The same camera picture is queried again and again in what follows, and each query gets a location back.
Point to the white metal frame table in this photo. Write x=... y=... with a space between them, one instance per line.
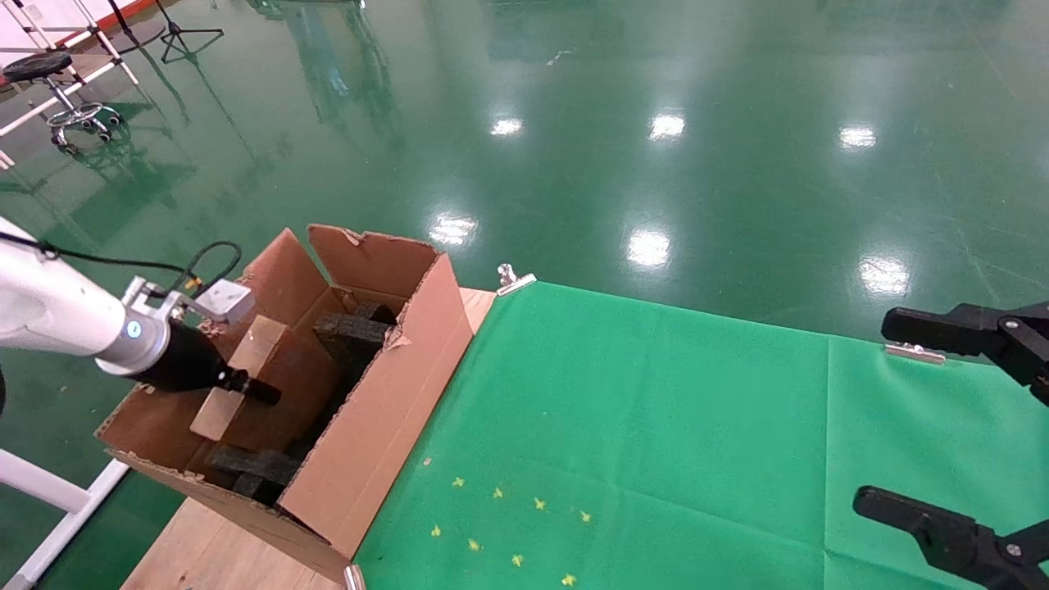
x=98 y=37

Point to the black tripod stand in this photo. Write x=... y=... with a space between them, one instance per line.
x=176 y=34

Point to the black round base stand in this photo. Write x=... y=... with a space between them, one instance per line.
x=135 y=37

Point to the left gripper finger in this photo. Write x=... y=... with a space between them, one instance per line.
x=261 y=392

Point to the black foam block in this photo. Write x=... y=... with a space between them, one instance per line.
x=352 y=329
x=254 y=469

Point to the black round stool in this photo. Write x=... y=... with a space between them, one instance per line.
x=37 y=67

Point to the small cardboard box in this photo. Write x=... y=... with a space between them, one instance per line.
x=266 y=344

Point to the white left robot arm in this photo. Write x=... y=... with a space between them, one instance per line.
x=57 y=307

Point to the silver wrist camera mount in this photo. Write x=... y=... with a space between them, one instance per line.
x=225 y=301

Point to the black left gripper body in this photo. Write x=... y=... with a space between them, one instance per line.
x=184 y=365

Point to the green table cloth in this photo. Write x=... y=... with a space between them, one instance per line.
x=697 y=451

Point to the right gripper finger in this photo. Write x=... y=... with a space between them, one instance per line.
x=951 y=537
x=942 y=332

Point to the white metal support frame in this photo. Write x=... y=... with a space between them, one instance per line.
x=49 y=487

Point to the large open cardboard carton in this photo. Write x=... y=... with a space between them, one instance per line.
x=369 y=442

